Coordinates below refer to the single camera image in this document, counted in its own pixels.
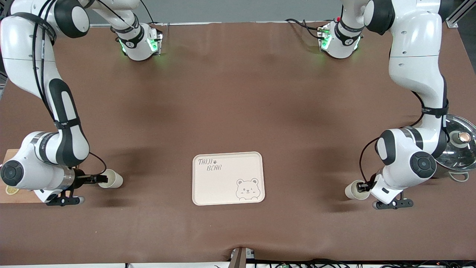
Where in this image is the aluminium frame profile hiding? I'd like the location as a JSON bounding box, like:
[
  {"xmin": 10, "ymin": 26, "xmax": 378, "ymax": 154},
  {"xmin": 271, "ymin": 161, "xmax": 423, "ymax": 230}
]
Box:
[{"xmin": 446, "ymin": 0, "xmax": 476, "ymax": 28}]

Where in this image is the black right arm base cable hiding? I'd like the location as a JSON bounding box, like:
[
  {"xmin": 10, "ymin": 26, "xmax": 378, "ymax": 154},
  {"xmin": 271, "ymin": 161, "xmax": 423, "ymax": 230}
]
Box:
[{"xmin": 112, "ymin": 0, "xmax": 157, "ymax": 26}]

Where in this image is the wooden cutting board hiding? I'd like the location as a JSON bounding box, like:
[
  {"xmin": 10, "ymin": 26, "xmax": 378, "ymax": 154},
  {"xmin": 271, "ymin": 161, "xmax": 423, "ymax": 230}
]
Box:
[{"xmin": 0, "ymin": 149, "xmax": 49, "ymax": 204}]

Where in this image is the glass pot lid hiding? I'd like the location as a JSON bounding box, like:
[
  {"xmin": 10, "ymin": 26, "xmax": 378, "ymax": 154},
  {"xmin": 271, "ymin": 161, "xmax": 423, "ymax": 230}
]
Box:
[{"xmin": 434, "ymin": 114, "xmax": 476, "ymax": 172}]

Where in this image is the white plastic cup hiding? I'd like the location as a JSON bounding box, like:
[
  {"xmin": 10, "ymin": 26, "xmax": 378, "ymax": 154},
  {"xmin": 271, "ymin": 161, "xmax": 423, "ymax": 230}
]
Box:
[
  {"xmin": 345, "ymin": 180, "xmax": 369, "ymax": 201},
  {"xmin": 98, "ymin": 169, "xmax": 124, "ymax": 189}
]

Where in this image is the brown table cover mat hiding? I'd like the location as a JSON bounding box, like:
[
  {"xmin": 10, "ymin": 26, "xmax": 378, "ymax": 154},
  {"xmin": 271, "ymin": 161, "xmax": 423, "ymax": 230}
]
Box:
[{"xmin": 0, "ymin": 20, "xmax": 476, "ymax": 265}]

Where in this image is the black arm base cable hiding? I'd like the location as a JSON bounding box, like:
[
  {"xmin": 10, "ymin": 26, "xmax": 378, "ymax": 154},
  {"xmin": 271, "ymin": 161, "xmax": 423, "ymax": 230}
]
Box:
[
  {"xmin": 285, "ymin": 18, "xmax": 328, "ymax": 40},
  {"xmin": 112, "ymin": 0, "xmax": 157, "ymax": 26}
]

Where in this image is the black left arm base cable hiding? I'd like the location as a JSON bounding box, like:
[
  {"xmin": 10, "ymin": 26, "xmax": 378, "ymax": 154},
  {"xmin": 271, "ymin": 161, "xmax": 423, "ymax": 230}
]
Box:
[{"xmin": 285, "ymin": 18, "xmax": 328, "ymax": 40}]

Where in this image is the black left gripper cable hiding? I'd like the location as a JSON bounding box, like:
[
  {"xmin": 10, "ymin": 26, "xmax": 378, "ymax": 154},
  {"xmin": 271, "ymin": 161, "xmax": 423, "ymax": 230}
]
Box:
[{"xmin": 358, "ymin": 91, "xmax": 427, "ymax": 187}]

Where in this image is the grey metal table bracket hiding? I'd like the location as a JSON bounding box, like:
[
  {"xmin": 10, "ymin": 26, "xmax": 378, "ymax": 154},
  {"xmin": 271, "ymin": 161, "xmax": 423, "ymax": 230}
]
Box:
[{"xmin": 229, "ymin": 247, "xmax": 256, "ymax": 268}]

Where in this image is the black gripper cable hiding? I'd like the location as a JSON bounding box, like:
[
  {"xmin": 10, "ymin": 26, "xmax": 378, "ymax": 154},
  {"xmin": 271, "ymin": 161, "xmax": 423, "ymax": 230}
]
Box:
[
  {"xmin": 358, "ymin": 91, "xmax": 427, "ymax": 187},
  {"xmin": 31, "ymin": 0, "xmax": 108, "ymax": 178}
]

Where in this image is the cream tray with bear print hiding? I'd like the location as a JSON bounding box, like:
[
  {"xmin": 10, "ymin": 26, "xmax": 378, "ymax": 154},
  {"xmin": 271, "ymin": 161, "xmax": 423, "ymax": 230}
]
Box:
[{"xmin": 192, "ymin": 151, "xmax": 266, "ymax": 206}]

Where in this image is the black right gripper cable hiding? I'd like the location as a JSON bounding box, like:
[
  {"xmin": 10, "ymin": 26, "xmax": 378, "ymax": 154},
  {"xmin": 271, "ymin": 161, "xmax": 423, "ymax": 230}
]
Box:
[{"xmin": 31, "ymin": 0, "xmax": 108, "ymax": 178}]

